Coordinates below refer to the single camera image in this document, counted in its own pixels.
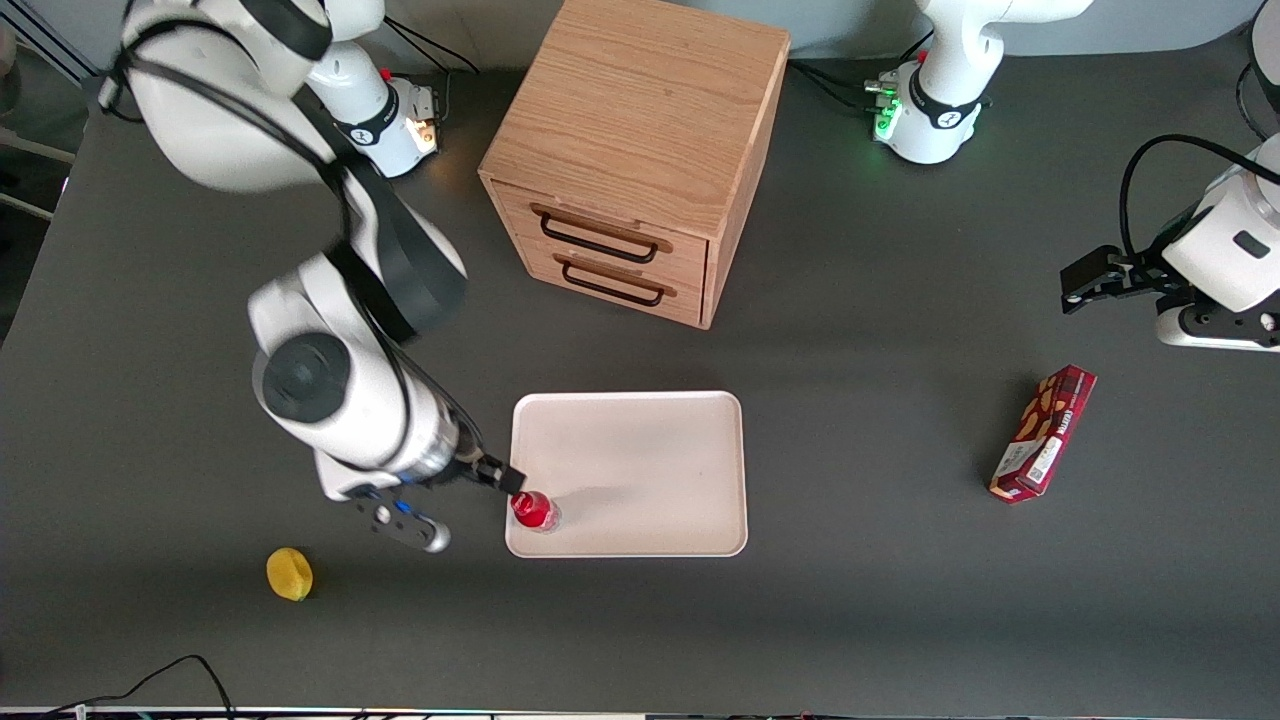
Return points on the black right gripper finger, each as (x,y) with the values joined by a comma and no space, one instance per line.
(505,480)

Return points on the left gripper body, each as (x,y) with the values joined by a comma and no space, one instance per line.
(1142,275)

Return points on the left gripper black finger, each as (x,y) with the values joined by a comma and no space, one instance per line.
(1095,270)

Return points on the red coke bottle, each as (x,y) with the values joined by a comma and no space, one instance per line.
(533,508)

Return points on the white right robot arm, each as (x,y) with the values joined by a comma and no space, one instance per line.
(330,400)

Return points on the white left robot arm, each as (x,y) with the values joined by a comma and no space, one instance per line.
(935,100)

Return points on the cream plastic tray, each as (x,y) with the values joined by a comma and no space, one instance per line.
(640,470)

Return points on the yellow lemon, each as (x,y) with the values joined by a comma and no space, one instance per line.
(289,575)

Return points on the red snack box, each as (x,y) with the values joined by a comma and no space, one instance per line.
(1045,430)

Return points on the wooden drawer front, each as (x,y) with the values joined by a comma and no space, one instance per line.
(690,255)
(688,300)

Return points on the wooden drawer cabinet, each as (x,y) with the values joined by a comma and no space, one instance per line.
(640,110)

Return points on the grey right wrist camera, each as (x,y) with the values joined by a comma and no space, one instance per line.
(405,522)

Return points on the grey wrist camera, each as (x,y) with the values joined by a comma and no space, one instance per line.
(405,522)
(1215,335)

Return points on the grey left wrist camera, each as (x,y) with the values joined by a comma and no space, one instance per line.
(1215,335)

